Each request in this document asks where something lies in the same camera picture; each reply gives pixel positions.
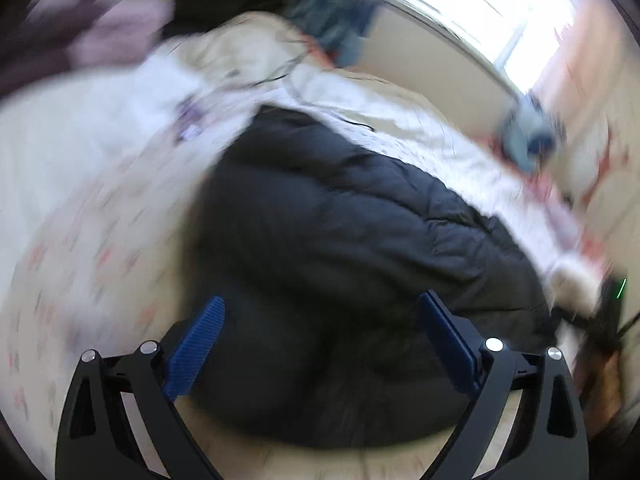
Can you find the cherry print bed sheet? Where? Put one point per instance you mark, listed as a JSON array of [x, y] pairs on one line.
[[100, 270]]

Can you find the pink and blue cartoon curtain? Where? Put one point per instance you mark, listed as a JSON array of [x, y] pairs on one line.
[[330, 15], [530, 125]]

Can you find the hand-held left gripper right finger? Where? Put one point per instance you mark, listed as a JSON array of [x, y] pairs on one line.
[[450, 342]]

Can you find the plain white bedding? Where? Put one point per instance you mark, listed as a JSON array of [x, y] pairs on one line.
[[60, 135]]

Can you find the window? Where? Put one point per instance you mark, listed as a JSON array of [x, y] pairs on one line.
[[475, 10]]

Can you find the purple cloth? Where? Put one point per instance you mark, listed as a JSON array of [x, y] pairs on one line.
[[115, 30]]

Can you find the black garment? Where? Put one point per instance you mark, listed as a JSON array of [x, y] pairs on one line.
[[225, 2]]

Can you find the pink patterned blanket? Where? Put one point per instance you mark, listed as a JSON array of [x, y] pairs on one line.
[[565, 215]]

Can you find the striped white duvet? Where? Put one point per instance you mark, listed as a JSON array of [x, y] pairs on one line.
[[240, 45]]

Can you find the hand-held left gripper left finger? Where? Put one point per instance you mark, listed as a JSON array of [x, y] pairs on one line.
[[197, 345]]

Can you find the purple glasses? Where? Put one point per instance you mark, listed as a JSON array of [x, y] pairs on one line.
[[189, 130]]

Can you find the dark navy puffer jacket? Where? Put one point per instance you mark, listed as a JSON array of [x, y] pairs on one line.
[[325, 235]]

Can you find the cream quilted blanket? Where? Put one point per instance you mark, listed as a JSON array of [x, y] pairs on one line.
[[575, 282]]

